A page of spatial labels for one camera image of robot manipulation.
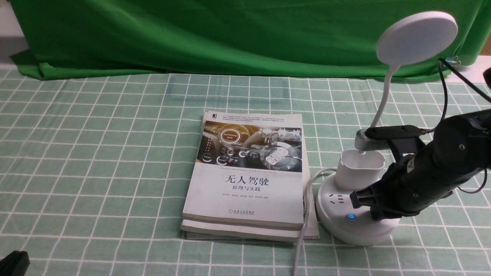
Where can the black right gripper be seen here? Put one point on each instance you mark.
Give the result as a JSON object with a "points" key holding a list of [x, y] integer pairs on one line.
{"points": [[421, 175]]}

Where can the white desk lamp with sockets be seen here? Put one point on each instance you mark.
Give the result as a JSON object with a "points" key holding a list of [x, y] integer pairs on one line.
{"points": [[410, 40]]}

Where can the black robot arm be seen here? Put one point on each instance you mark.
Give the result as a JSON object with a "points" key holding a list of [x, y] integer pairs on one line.
{"points": [[471, 128]]}

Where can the top book self-driving cover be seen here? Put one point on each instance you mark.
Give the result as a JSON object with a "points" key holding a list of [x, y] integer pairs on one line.
{"points": [[249, 140]]}

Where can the blue binder clip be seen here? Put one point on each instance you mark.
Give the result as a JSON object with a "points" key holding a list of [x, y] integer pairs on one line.
{"points": [[454, 62]]}

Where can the green checkered tablecloth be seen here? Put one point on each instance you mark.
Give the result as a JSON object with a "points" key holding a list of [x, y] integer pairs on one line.
{"points": [[94, 174]]}

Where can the green backdrop cloth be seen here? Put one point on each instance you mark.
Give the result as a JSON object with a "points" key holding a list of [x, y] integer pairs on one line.
{"points": [[290, 38]]}

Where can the black object bottom left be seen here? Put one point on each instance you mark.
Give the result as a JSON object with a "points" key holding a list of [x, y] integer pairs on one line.
{"points": [[15, 264]]}

